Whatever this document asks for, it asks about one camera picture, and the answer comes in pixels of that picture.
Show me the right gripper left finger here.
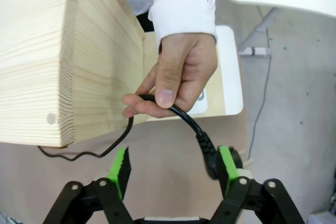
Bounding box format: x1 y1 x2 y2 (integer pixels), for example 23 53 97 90
51 146 135 224

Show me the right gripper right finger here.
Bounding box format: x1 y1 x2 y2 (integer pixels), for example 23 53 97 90
209 145 306 224

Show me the black power cable with plug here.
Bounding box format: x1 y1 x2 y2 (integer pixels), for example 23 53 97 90
37 93 256 182

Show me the white sleeved forearm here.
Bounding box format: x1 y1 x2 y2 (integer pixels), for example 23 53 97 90
148 0 218 49

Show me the person's hand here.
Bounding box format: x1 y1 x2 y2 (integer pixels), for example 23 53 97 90
122 32 218 119

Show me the wooden riser with white legs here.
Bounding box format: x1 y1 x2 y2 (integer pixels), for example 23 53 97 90
143 25 244 123

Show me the pine wood cubby shelf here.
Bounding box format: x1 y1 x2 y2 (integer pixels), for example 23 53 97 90
0 0 147 148

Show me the grey table leg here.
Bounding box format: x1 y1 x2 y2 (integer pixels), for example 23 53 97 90
239 6 280 57

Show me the thin grey floor cable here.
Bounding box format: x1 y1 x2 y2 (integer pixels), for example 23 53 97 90
247 5 272 158

